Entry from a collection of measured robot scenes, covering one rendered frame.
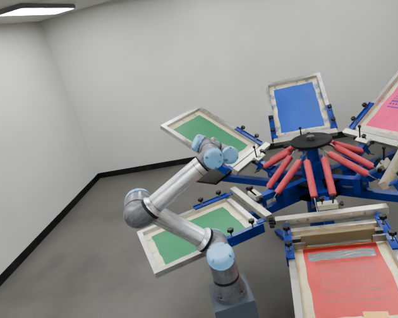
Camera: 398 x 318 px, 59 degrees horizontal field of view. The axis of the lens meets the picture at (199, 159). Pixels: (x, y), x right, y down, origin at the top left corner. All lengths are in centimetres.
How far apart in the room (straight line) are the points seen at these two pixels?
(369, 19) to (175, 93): 319
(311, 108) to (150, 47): 331
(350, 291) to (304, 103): 223
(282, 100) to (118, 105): 355
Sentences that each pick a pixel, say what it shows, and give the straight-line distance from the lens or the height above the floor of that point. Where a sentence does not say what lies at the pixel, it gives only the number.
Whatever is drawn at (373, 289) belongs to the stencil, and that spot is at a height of 96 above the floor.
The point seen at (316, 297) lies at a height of 96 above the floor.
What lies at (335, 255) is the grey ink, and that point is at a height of 96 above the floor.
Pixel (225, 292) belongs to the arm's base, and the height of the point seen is 126.
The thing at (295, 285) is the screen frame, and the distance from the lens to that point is 199.
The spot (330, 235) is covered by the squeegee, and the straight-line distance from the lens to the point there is 220.
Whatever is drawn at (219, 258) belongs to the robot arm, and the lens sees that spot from 153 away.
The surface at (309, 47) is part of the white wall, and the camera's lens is 600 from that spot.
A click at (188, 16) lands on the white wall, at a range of 601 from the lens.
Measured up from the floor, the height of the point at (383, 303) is 96.
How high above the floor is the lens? 233
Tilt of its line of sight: 21 degrees down
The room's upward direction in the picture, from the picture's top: 15 degrees counter-clockwise
